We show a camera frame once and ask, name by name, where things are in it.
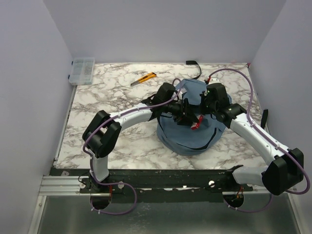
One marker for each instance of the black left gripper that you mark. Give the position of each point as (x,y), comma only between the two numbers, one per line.
(185,112)

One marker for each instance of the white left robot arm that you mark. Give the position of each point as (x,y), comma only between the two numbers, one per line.
(102,133)

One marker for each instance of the black mounting base plate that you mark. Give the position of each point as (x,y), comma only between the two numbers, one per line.
(159,186)

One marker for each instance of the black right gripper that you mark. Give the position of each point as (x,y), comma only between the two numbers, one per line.
(204,96)

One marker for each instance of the aluminium rail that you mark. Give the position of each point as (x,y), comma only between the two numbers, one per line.
(60,186)

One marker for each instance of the blue backpack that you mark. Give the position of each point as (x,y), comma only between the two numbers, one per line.
(182,139)

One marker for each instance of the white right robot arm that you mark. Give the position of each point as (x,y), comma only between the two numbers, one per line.
(283,166)

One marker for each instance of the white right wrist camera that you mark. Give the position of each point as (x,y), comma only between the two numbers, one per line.
(212,80)

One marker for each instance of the clear plastic organizer box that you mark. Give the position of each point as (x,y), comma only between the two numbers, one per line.
(82,71)

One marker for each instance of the yellow utility knife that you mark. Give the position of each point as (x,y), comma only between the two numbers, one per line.
(144,78)

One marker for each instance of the red white staples box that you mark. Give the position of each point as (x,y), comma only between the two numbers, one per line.
(196,125)

